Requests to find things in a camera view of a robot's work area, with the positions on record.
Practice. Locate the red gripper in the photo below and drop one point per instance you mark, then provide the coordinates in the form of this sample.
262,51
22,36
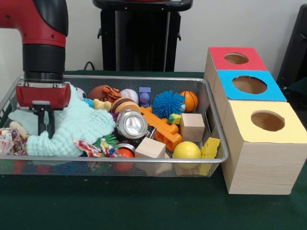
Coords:
43,95

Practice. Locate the mint green knitted cloth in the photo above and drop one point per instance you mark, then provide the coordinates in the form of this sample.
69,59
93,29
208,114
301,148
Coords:
79,119

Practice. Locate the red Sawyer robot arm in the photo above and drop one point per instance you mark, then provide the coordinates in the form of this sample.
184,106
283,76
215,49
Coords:
36,24

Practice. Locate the silver mesh bin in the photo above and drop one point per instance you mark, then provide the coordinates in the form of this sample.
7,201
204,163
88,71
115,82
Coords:
72,167

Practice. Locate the wooden box with three holes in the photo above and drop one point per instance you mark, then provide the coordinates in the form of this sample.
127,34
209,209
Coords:
263,167

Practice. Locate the green spiky ball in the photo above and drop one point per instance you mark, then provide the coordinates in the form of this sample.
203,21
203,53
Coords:
108,139

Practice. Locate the toy burger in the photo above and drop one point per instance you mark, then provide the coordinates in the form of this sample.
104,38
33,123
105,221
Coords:
126,105

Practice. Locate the wooden cube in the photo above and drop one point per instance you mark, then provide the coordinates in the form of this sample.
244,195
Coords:
192,127
149,148

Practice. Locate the orange plastic toy block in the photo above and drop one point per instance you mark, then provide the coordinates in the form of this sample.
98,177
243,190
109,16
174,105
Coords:
163,130

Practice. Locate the blue spiky ball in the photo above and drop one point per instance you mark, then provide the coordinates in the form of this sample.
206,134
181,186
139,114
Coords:
168,104

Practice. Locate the dark green table cloth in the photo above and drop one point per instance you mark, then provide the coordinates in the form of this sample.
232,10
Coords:
301,92
144,203

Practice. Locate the yellow ball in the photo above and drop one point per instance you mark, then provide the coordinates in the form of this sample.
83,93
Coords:
186,149

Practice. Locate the orange toy basketball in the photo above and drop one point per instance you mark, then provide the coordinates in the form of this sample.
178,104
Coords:
190,100

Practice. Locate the yellow cheese wedge toy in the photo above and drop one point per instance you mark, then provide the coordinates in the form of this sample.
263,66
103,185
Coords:
210,145

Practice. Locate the black chair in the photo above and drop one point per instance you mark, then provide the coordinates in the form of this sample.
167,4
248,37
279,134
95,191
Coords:
295,48

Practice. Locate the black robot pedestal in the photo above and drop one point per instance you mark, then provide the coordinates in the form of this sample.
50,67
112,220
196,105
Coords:
144,36

